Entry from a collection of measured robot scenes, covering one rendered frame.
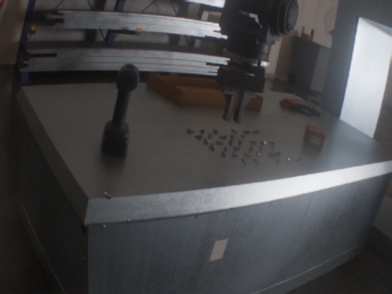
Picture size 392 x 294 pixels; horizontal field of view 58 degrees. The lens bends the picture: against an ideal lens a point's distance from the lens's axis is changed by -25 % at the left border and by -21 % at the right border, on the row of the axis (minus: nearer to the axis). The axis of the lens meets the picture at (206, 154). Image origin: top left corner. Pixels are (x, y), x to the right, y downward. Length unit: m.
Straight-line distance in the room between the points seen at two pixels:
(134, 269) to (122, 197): 0.29
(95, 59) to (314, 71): 4.08
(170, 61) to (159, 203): 4.28
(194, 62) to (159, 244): 4.37
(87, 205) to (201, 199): 0.31
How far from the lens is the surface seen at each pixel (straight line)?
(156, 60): 5.11
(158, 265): 1.20
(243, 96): 1.26
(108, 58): 4.84
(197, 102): 1.76
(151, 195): 0.98
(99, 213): 0.92
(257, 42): 1.18
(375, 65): 3.04
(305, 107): 2.28
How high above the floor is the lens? 1.09
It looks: 20 degrees down
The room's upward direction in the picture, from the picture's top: 14 degrees clockwise
